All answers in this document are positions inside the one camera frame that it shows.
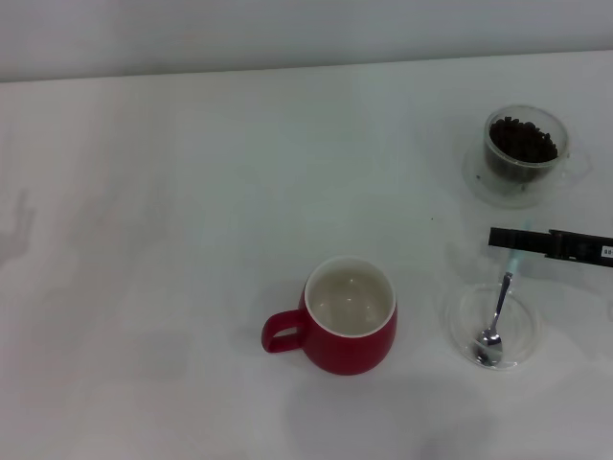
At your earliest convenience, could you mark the clear glass cup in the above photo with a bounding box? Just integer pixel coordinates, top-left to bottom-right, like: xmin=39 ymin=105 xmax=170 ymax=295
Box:
xmin=482 ymin=103 xmax=595 ymax=191

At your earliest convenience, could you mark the pile of coffee beans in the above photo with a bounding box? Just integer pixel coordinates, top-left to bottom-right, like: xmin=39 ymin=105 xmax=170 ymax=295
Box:
xmin=488 ymin=115 xmax=559 ymax=162

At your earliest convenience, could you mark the red ceramic mug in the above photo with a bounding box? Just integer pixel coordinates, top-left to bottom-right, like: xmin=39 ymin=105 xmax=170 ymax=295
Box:
xmin=261 ymin=255 xmax=398 ymax=377

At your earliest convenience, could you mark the glass cup of coffee beans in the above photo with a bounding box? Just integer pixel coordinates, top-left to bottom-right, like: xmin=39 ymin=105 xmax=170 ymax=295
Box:
xmin=462 ymin=138 xmax=571 ymax=210

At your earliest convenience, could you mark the small clear glass dish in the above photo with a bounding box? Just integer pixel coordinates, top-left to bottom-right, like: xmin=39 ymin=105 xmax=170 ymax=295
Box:
xmin=440 ymin=282 xmax=541 ymax=370

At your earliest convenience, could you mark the blue handled metal spoon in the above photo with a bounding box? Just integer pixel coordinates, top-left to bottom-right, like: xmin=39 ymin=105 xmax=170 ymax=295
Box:
xmin=473 ymin=218 xmax=535 ymax=368

